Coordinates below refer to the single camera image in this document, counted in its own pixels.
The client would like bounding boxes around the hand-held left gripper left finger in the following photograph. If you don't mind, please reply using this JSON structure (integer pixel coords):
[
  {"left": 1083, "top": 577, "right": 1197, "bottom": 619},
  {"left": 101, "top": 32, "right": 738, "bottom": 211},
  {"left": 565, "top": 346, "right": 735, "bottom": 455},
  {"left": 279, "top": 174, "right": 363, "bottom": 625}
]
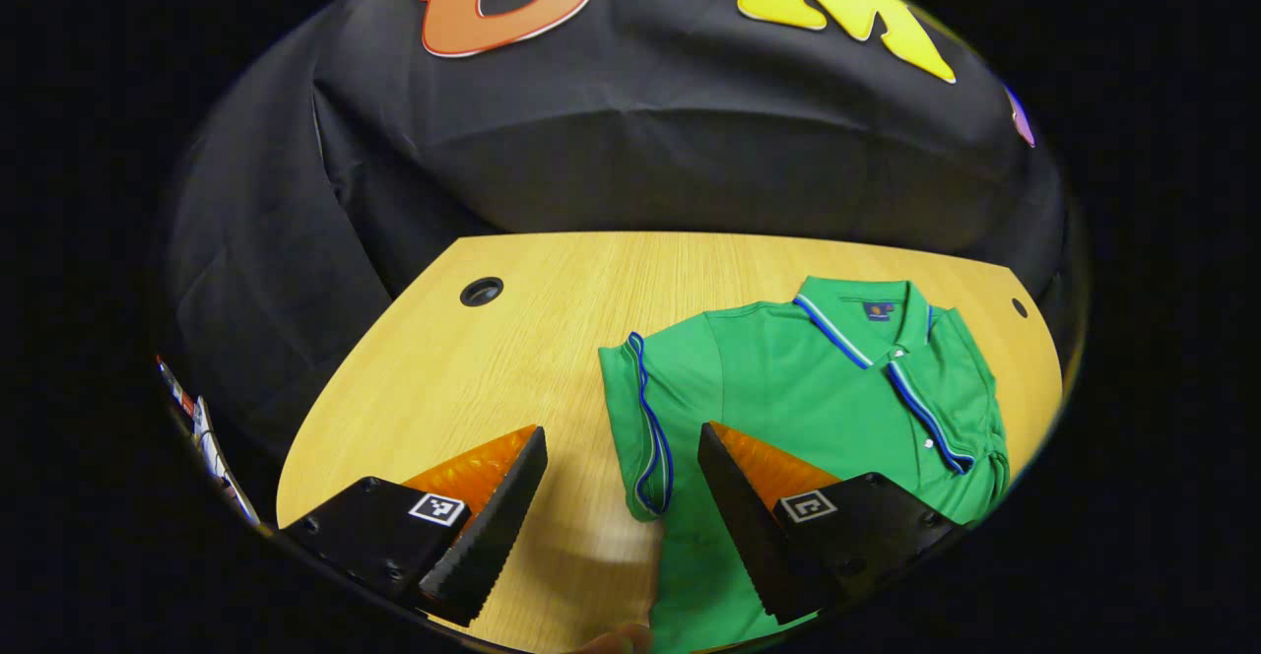
[{"left": 279, "top": 425, "right": 549, "bottom": 627}]

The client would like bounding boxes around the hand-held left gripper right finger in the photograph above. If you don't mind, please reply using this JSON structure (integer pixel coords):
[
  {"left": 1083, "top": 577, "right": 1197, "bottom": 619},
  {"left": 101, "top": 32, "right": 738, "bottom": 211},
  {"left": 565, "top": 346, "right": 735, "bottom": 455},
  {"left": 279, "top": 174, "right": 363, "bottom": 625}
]
[{"left": 697, "top": 421, "right": 962, "bottom": 625}]

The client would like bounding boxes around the white and red clutter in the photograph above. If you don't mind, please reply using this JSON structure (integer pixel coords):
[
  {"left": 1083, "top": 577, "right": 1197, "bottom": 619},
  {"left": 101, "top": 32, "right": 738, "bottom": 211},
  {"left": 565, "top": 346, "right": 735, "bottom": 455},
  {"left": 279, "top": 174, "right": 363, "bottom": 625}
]
[{"left": 156, "top": 357, "right": 259, "bottom": 527}]

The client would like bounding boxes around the green T-shirt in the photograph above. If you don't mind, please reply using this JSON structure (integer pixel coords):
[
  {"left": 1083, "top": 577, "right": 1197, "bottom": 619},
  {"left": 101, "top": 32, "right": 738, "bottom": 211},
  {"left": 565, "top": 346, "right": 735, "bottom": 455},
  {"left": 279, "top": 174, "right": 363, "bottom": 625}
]
[{"left": 598, "top": 276, "right": 1011, "bottom": 654}]

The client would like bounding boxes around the black backdrop cloth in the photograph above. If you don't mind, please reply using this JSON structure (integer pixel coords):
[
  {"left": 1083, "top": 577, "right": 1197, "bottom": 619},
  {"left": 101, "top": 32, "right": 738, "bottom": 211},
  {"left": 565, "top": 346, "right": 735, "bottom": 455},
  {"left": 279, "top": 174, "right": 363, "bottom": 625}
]
[{"left": 163, "top": 0, "right": 1070, "bottom": 497}]

